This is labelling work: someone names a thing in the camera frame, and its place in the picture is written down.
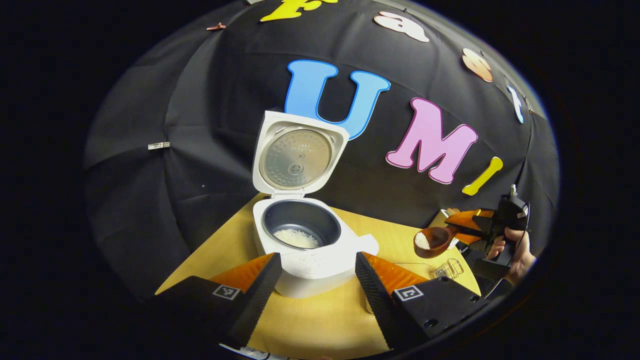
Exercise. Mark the white toaster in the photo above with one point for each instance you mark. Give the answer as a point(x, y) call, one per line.
point(439, 219)

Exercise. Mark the copper coloured clip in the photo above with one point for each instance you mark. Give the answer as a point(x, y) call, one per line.
point(216, 26)

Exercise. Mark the black backdrop cloth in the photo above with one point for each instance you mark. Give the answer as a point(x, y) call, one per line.
point(190, 150)

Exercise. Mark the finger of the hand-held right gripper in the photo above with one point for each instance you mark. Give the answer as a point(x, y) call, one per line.
point(471, 239)
point(470, 219)

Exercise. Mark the small white clip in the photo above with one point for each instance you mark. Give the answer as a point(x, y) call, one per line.
point(159, 145)

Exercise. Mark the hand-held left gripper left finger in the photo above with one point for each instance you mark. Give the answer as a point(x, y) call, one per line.
point(260, 295)

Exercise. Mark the brown wooden spoon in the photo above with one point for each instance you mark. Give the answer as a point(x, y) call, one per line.
point(437, 240)

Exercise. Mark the white rice cooker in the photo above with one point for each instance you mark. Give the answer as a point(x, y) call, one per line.
point(320, 265)

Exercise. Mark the white rice heap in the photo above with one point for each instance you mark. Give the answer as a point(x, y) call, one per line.
point(297, 238)

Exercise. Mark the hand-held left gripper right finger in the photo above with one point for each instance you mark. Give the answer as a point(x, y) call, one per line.
point(375, 295)

